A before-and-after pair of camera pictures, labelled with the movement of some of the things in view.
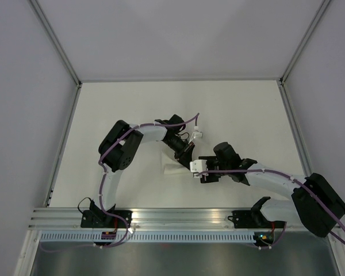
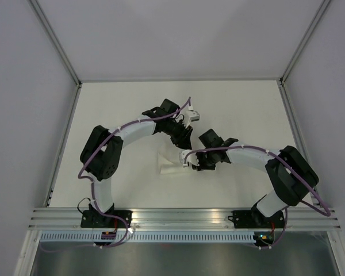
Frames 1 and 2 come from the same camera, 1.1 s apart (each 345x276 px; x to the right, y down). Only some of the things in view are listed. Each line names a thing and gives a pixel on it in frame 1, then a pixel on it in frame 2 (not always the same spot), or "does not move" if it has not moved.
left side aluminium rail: [49, 196] does not move
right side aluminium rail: [291, 114] does not move
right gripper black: [210, 178] to [199, 166]
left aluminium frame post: [55, 41] does not move
